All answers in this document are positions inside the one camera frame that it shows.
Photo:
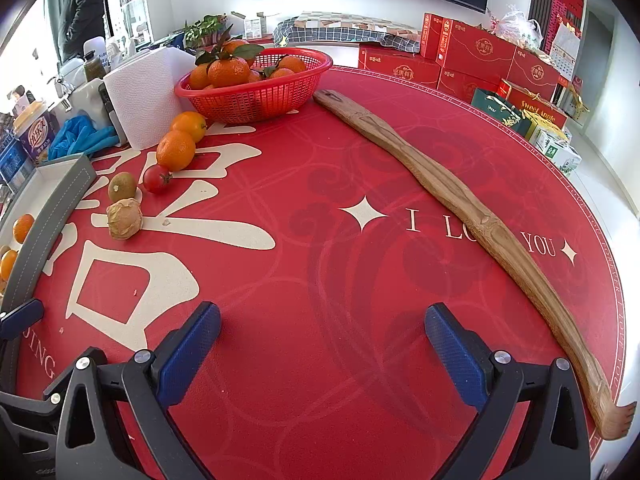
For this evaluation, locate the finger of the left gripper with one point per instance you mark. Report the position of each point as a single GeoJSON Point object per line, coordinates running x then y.
{"type": "Point", "coordinates": [19, 319]}

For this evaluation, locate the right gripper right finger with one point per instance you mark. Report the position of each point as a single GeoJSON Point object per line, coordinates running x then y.
{"type": "Point", "coordinates": [553, 441]}

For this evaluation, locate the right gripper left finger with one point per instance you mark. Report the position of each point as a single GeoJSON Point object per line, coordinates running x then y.
{"type": "Point", "coordinates": [150, 382]}

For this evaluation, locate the orange tangerine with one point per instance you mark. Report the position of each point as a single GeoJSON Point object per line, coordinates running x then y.
{"type": "Point", "coordinates": [7, 263]}
{"type": "Point", "coordinates": [22, 227]}

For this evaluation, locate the wooden back scratcher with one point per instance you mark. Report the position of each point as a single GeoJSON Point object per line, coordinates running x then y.
{"type": "Point", "coordinates": [612, 421]}

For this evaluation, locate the white grey-rimmed tray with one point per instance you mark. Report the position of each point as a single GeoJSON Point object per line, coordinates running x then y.
{"type": "Point", "coordinates": [50, 195]}

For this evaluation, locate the walnut on mat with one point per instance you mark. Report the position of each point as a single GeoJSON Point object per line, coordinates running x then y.
{"type": "Point", "coordinates": [124, 219]}

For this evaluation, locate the blue drink can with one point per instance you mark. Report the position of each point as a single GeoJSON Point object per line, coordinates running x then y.
{"type": "Point", "coordinates": [12, 161]}

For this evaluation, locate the kiwi near oranges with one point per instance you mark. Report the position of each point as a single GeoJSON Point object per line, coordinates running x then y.
{"type": "Point", "coordinates": [122, 186]}

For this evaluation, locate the purple milk tea cup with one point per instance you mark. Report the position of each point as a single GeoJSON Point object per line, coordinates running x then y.
{"type": "Point", "coordinates": [36, 128]}

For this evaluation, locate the blue rubber gloves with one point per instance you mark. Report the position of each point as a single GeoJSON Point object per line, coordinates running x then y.
{"type": "Point", "coordinates": [78, 136]}

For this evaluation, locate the cherry tomato on mat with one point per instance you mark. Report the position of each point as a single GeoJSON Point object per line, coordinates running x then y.
{"type": "Point", "coordinates": [156, 179]}

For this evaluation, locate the black power bank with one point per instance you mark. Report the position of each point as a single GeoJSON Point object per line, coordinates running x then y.
{"type": "Point", "coordinates": [112, 115]}

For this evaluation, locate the orange basket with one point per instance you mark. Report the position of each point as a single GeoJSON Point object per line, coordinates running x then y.
{"type": "Point", "coordinates": [190, 122]}
{"type": "Point", "coordinates": [176, 150]}

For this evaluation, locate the white paper towel roll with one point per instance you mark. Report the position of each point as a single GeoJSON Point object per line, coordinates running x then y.
{"type": "Point", "coordinates": [142, 93]}

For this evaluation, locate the red round table mat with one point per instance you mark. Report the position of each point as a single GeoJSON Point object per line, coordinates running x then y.
{"type": "Point", "coordinates": [323, 253]}

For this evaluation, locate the person in black coat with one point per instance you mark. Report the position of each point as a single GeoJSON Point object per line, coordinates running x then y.
{"type": "Point", "coordinates": [80, 21]}

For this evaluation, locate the red plastic fruit basket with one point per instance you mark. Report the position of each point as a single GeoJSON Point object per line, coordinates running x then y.
{"type": "Point", "coordinates": [260, 100]}

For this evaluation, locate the red gift box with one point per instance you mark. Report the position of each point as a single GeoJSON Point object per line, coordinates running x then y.
{"type": "Point", "coordinates": [474, 52]}

